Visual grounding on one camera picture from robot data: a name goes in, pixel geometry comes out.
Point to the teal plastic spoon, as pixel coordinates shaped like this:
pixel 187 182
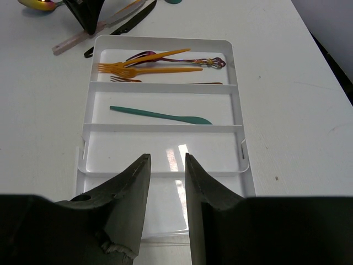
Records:
pixel 173 1

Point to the white divided cutlery tray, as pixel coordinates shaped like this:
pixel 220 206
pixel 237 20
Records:
pixel 113 140

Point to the teal plastic knife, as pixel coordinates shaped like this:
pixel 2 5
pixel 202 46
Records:
pixel 186 119

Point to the orange plastic spoon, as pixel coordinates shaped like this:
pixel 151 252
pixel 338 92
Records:
pixel 130 8

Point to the clear chopstick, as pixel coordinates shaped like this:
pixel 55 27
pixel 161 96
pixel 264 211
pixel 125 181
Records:
pixel 165 243

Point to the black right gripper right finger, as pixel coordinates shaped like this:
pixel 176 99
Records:
pixel 225 228

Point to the orange plastic fork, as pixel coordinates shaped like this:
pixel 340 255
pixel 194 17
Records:
pixel 143 59
pixel 131 72

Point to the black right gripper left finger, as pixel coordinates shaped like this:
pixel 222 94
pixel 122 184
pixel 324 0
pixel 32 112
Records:
pixel 101 226

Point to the black knife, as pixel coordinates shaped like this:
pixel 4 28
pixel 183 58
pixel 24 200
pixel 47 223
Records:
pixel 133 19

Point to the rose gold metal fork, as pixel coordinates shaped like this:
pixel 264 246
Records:
pixel 127 80

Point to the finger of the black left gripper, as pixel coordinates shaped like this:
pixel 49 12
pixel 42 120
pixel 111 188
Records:
pixel 86 12

